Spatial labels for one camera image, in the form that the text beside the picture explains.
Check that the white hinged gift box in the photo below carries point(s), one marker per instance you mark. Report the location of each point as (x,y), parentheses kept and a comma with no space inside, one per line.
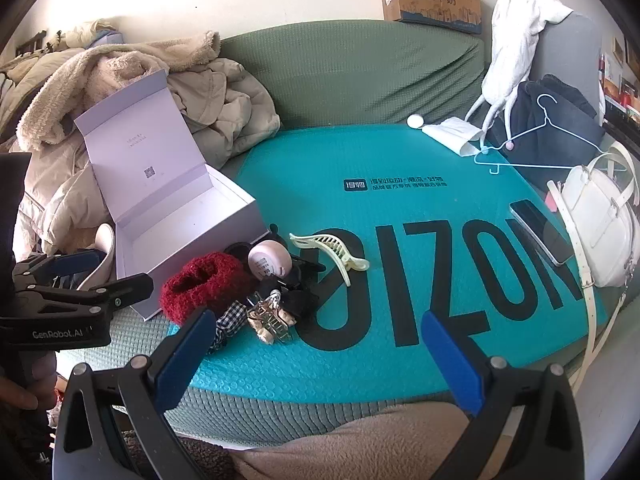
(150,160)

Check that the white jacket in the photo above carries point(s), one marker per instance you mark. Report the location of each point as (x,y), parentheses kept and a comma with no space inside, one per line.
(515,45)

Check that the cream hair claw clip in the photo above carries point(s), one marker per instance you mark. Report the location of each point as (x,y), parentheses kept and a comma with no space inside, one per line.
(345,255)

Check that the red knitted scrunchie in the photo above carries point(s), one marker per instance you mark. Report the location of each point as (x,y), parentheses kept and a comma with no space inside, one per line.
(220,275)

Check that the light blue clothes hanger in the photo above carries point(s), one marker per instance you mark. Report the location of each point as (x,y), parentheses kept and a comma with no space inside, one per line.
(508,142)

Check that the teal bubble mailer bag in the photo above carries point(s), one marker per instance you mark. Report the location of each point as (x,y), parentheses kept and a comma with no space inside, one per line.
(400,210)

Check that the black hair claw clip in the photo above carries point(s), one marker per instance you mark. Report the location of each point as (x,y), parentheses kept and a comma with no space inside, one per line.
(305,262)

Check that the black smartphone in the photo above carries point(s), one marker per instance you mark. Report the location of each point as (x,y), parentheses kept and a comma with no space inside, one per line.
(540,232)

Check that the small white round object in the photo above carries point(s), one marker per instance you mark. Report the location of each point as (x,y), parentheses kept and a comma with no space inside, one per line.
(415,121)

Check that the cream puffer jacket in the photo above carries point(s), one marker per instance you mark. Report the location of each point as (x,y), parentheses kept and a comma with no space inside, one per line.
(55,185)

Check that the cluttered shelf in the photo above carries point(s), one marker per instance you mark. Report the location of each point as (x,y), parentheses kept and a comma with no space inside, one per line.
(617,90)

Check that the small pink item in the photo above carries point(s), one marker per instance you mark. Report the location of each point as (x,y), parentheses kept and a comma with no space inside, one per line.
(551,202)

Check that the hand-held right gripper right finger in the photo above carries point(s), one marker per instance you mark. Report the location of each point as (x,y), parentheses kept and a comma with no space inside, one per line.
(450,360)

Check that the light blue box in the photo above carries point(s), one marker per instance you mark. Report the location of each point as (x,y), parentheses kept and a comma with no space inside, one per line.
(107,38)

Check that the white folded face mask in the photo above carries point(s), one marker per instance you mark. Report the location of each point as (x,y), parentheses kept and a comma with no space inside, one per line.
(455,132)

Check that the dark navy garment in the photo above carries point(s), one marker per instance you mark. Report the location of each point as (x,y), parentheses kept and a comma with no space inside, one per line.
(550,135)

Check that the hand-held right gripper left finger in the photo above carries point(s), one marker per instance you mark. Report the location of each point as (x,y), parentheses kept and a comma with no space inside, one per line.
(185,355)

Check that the pink round compact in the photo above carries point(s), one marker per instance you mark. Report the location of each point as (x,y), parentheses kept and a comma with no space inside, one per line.
(270,260)

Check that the black white checkered scrunchie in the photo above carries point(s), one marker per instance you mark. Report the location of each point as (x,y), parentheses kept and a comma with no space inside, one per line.
(227,322)

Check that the black round lid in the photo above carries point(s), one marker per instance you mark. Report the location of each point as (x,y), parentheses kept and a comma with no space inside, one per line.
(237,249)

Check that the grey cushion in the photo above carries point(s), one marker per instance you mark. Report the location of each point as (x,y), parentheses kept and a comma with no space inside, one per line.
(575,55)

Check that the black sheer bow clip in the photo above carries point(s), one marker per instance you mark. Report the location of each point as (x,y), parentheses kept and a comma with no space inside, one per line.
(300,302)

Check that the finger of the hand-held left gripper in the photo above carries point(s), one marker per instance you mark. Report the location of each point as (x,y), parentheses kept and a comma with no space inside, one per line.
(75,261)
(130,287)

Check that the beige puffer jacket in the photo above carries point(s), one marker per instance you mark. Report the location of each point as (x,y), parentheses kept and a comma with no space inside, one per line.
(225,100)

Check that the beige fleece coat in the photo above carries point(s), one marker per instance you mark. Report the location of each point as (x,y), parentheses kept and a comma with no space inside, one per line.
(115,75)

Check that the white handbag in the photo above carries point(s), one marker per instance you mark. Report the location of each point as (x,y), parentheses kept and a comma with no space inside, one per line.
(600,220)

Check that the green covered sofa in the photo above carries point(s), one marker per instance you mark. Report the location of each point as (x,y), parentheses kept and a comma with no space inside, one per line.
(350,75)

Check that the cream padded garment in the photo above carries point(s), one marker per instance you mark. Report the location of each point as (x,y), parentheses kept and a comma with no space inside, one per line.
(85,30)

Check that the beige fleece cloth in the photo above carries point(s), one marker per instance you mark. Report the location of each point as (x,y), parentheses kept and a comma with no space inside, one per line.
(350,445)

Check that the person's left hand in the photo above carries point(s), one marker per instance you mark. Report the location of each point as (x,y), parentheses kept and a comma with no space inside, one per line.
(20,397)

